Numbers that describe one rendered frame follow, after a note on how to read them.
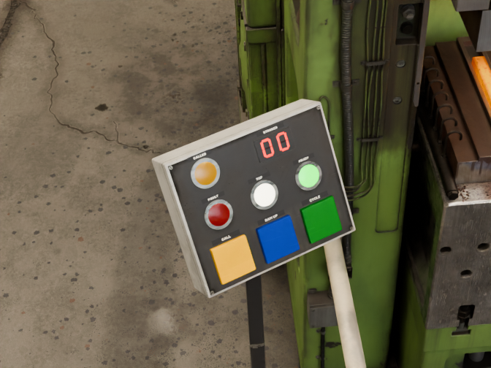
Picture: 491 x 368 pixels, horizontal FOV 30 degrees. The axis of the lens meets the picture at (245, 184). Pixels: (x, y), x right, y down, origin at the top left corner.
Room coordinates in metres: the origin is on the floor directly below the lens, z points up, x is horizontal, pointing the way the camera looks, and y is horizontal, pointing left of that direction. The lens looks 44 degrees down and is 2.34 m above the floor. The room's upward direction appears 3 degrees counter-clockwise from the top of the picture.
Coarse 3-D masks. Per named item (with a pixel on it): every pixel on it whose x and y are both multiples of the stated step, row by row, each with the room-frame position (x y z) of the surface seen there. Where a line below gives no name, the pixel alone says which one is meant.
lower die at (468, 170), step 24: (432, 48) 1.82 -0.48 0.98; (456, 48) 1.80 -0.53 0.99; (432, 72) 1.73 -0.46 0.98; (456, 72) 1.71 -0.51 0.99; (456, 96) 1.62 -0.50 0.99; (480, 96) 1.61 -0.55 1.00; (480, 120) 1.53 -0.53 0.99; (456, 144) 1.47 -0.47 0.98; (480, 144) 1.46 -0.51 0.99; (456, 168) 1.42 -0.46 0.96; (480, 168) 1.42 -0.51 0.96
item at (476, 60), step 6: (474, 60) 1.73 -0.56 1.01; (480, 60) 1.73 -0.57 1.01; (486, 60) 1.73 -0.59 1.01; (474, 66) 1.72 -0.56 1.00; (480, 66) 1.70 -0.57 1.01; (486, 66) 1.70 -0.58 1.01; (480, 72) 1.68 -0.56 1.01; (486, 72) 1.68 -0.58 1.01; (480, 78) 1.67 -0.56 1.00; (486, 78) 1.66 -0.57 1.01; (486, 84) 1.64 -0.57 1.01; (486, 90) 1.62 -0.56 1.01; (486, 96) 1.61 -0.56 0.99
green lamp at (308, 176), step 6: (306, 168) 1.29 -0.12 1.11; (312, 168) 1.30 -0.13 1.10; (300, 174) 1.28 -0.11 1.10; (306, 174) 1.29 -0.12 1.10; (312, 174) 1.29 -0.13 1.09; (318, 174) 1.29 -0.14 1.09; (300, 180) 1.28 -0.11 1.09; (306, 180) 1.28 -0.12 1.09; (312, 180) 1.28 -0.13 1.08; (306, 186) 1.27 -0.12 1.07
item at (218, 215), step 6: (216, 204) 1.21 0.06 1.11; (222, 204) 1.21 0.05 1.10; (210, 210) 1.20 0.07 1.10; (216, 210) 1.20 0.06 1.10; (222, 210) 1.20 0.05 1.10; (228, 210) 1.21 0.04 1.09; (210, 216) 1.19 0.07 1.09; (216, 216) 1.19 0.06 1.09; (222, 216) 1.20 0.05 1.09; (228, 216) 1.20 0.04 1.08; (210, 222) 1.18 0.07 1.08; (216, 222) 1.19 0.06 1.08; (222, 222) 1.19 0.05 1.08
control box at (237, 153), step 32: (256, 128) 1.31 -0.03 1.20; (288, 128) 1.33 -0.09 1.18; (320, 128) 1.35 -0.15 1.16; (160, 160) 1.26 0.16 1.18; (192, 160) 1.24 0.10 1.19; (224, 160) 1.26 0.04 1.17; (256, 160) 1.28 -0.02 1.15; (288, 160) 1.30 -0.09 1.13; (320, 160) 1.31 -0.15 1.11; (192, 192) 1.21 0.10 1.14; (224, 192) 1.23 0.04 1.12; (288, 192) 1.26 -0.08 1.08; (320, 192) 1.28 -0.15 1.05; (192, 224) 1.18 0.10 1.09; (224, 224) 1.19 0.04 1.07; (256, 224) 1.21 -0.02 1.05; (352, 224) 1.26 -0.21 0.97; (192, 256) 1.15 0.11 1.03; (256, 256) 1.17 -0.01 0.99; (288, 256) 1.19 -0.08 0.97; (224, 288) 1.12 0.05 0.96
